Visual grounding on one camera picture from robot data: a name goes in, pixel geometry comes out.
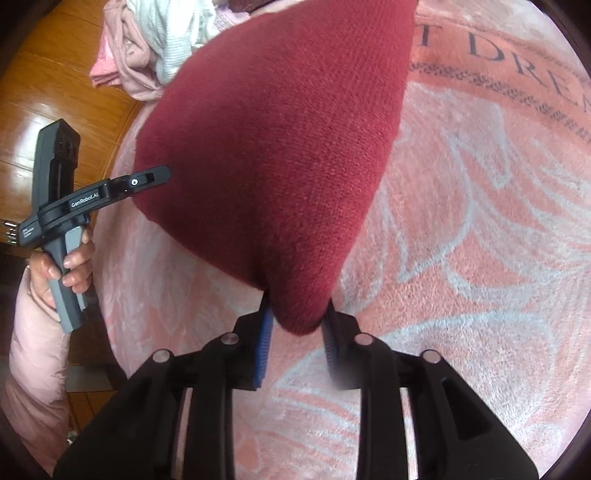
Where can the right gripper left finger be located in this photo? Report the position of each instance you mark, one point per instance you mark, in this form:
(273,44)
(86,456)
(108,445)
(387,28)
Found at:
(173,416)

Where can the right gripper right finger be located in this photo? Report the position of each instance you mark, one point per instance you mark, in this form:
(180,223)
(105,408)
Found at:
(417,403)

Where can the dark red knit sweater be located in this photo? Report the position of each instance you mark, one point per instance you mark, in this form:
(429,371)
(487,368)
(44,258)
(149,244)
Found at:
(277,134)

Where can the left forearm pink sleeve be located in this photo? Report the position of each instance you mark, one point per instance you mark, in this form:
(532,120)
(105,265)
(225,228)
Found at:
(34,397)

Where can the pink floral bed blanket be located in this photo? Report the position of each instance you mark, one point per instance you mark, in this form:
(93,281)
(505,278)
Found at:
(477,245)

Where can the white ribbed knit garment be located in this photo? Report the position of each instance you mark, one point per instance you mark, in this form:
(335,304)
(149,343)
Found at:
(174,30)

